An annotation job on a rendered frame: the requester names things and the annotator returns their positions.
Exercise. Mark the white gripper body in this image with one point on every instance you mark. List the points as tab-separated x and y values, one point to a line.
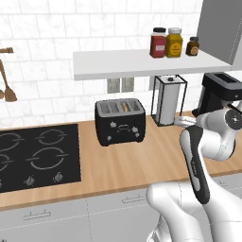
184	120

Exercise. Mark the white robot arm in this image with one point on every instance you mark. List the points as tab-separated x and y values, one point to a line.
176	208

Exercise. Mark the black four-slot toaster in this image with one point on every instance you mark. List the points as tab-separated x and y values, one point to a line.
121	129

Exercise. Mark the white paper towel roll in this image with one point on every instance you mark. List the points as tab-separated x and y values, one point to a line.
168	100

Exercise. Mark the black coffee machine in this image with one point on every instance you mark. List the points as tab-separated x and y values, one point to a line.
217	91

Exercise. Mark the small brown jar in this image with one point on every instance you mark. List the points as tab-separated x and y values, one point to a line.
192	47

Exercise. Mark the yellow jar with white lid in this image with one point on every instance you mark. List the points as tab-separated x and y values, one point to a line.
174	44

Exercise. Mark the grey drawer front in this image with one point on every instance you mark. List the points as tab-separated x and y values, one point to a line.
231	182
116	217
44	227

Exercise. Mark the red jar with black lid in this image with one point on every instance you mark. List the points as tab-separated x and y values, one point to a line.
158	44

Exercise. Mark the grey hob knob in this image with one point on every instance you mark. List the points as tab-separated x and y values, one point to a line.
30	180
57	177

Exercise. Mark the black hob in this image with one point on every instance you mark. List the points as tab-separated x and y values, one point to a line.
41	157

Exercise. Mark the wooden spatula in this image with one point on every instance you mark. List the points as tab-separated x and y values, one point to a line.
9	93

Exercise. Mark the wooden spoon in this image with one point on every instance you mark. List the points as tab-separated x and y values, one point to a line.
1	94

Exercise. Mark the grey wall socket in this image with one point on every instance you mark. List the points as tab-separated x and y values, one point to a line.
113	85
128	84
151	82

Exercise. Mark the white wall shelf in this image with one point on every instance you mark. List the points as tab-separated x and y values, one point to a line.
126	63

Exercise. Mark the grey wall cupboard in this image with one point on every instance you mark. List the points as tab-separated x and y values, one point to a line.
220	28

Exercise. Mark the wooden wall rail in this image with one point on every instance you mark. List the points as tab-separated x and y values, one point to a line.
6	50

